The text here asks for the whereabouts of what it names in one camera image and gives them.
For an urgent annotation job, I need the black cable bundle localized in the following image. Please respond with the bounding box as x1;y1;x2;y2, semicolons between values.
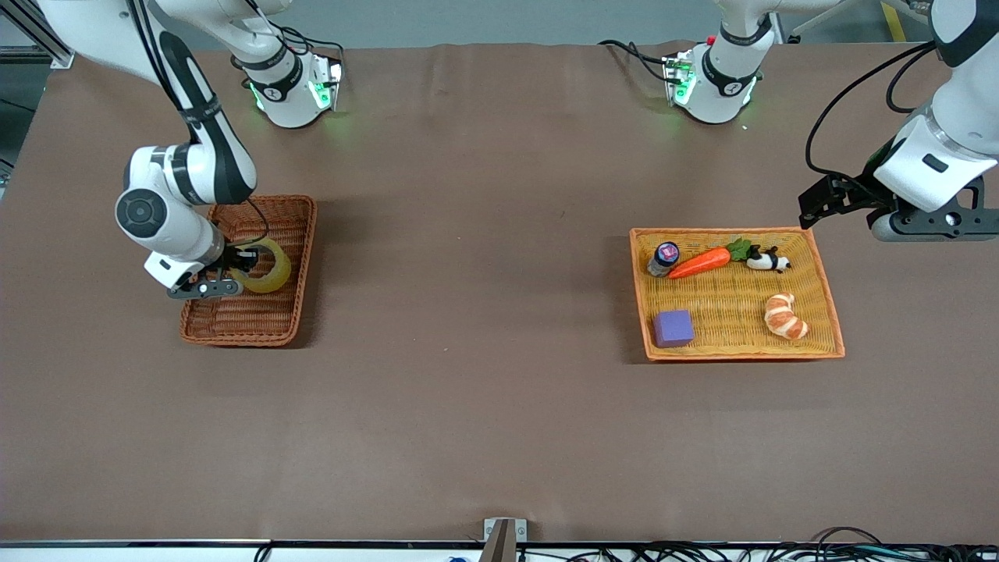
515;526;999;562

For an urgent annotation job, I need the purple cube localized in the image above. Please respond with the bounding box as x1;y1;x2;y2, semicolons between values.
652;309;695;349

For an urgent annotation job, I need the small dark-capped bottle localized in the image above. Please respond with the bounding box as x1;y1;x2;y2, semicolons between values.
646;241;681;278

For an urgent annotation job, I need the short black left arm cable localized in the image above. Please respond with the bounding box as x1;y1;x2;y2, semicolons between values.
884;48;935;115

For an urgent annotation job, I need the orange wicker basket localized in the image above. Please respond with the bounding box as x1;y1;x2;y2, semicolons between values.
629;226;846;362

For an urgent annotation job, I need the orange toy carrot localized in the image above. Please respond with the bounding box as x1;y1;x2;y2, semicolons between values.
668;239;752;280

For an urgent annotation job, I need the long black left arm cable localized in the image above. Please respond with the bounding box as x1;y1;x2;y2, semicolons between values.
805;41;937;185

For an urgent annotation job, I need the aluminium frame profile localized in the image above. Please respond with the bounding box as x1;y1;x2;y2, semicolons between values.
0;14;76;69

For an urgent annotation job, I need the grey metal bracket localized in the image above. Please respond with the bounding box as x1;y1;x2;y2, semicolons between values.
483;518;528;544

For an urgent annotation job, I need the toy croissant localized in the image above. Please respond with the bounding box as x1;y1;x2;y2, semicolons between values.
763;293;810;341

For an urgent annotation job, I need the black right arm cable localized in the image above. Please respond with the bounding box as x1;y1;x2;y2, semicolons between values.
244;198;272;249

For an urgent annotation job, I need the black left base cable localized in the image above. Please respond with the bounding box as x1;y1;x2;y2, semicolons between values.
599;39;674;84

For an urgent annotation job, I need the brown flat bar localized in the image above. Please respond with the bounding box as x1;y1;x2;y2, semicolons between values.
478;519;517;562

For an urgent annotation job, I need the brown table cover sheet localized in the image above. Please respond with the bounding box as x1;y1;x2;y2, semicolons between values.
0;41;999;546

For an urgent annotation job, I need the clear yellowish tape roll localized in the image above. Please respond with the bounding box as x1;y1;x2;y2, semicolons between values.
233;237;293;295

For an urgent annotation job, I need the black right base cable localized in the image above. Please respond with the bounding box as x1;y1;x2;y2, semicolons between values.
233;0;346;88

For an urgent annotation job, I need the black base cable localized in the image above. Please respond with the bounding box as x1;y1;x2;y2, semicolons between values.
599;39;674;84
233;0;346;88

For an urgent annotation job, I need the brown wicker basket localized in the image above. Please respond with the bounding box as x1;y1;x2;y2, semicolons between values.
180;195;318;347

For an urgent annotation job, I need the black white panda toy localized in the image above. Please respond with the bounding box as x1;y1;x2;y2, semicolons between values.
745;246;792;274

